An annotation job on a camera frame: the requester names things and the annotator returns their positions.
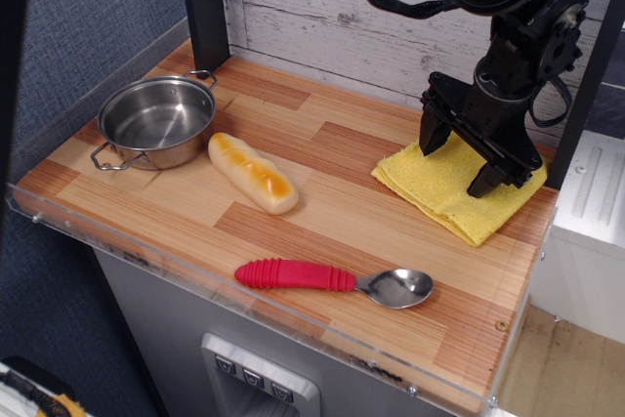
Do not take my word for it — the toy bread loaf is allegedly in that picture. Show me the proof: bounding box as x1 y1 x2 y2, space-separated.
208 132 299 215

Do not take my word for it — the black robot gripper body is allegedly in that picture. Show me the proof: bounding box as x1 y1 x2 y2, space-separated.
421 71 543 188

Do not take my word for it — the black left frame post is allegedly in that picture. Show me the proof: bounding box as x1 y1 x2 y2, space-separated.
185 0 230 71

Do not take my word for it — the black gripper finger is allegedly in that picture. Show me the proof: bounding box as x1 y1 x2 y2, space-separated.
467 162 506 198
419 109 452 156

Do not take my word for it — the black right frame post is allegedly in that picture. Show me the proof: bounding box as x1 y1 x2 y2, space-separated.
545 0 624 190

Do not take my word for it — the red handled metal spoon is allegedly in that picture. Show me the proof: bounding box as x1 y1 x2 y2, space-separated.
234 259 435 310

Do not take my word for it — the black cable loop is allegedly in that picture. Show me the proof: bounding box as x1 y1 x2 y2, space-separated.
528 75 572 129

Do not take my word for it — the grey cabinet with button panel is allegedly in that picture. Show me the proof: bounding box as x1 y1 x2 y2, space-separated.
96 251 446 416

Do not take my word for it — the white appliance at right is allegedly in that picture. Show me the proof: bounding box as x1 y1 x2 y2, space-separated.
529 131 624 343

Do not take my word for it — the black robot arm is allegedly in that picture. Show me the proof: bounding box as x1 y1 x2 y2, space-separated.
419 0 588 198

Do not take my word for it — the clear acrylic table guard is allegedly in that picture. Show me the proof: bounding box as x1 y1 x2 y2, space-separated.
15 21 557 416

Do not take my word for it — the stainless steel pot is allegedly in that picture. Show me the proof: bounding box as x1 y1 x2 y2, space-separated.
91 69 218 171

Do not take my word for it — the yellow cloth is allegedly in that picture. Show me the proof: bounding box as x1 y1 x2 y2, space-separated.
371 134 548 247

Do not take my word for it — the black frame post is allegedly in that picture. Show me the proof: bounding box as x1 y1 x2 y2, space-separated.
185 0 230 71
545 0 624 190

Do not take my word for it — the yellow black object bottom left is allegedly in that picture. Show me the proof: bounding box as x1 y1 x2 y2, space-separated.
1 370 88 416

